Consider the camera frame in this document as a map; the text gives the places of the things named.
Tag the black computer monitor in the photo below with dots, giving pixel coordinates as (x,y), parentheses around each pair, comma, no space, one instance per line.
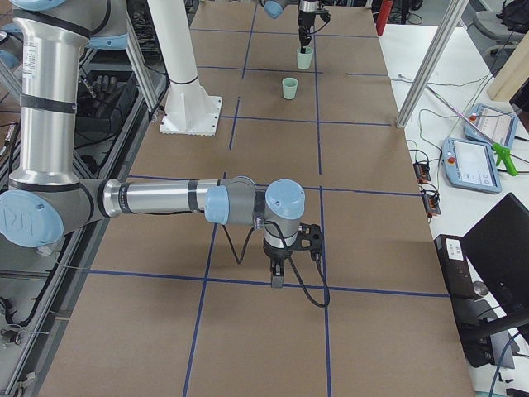
(497,247)

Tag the blue teach pendant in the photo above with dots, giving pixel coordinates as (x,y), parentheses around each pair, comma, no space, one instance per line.
(499,125)
(470,165)

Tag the aluminium frame post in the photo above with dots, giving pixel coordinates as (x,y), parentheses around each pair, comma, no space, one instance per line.
(436,48)

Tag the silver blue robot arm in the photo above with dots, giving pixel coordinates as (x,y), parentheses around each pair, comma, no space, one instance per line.
(275,8)
(46,200)

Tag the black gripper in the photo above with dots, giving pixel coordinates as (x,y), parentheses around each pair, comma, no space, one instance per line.
(277,253)
(306,18)

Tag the green handled reacher tool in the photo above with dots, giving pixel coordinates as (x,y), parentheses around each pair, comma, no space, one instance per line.
(503,153)

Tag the mint green cup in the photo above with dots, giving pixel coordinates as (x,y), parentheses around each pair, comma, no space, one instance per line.
(289,88)
(304,57)

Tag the orange black electronics board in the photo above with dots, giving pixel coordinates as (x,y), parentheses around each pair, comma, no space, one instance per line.
(422,172)

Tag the near blue teach pendant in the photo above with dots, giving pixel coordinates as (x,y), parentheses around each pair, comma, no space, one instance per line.
(470,165)

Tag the red cylinder tube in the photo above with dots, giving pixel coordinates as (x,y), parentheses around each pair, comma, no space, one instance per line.
(383,16)

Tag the long crosswise blue tape line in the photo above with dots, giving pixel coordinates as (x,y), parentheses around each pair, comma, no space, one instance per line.
(262,283)

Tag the lengthwise blue tape line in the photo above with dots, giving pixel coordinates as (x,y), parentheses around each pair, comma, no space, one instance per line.
(327,292)

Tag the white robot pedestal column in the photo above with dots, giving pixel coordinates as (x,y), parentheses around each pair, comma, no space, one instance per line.
(188,109)

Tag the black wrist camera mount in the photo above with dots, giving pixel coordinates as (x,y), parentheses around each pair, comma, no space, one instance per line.
(310,238)
(324,15)

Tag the black mini computer box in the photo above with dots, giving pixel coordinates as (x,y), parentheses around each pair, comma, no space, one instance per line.
(454,266)

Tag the far blue teach pendant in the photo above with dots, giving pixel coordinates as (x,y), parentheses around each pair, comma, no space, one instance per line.
(499,125)

